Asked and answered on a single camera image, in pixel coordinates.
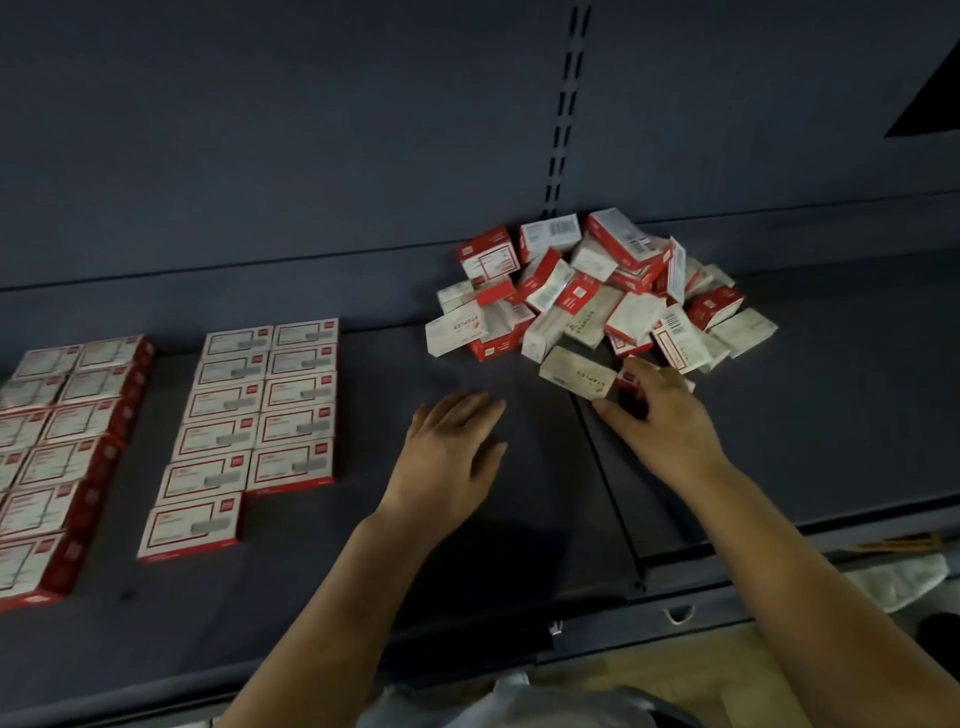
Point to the person's right hand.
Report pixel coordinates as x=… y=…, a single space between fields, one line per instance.
x=672 y=428

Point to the person's left hand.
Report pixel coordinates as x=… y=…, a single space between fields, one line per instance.
x=443 y=462

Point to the pile of red white boxes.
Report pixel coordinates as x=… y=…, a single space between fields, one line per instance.
x=600 y=285

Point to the dark metal shelf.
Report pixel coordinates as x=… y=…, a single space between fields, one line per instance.
x=300 y=135

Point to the person's right forearm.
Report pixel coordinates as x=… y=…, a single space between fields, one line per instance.
x=818 y=600

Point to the person's left forearm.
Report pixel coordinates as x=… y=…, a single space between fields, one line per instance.
x=338 y=630

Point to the person's grey clothing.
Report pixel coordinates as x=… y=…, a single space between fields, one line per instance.
x=533 y=708

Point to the brown packaged items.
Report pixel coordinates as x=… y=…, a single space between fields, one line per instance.
x=908 y=542

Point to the clear packaged insoles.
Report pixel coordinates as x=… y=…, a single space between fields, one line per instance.
x=900 y=582

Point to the black shoe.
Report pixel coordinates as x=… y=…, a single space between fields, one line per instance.
x=942 y=645

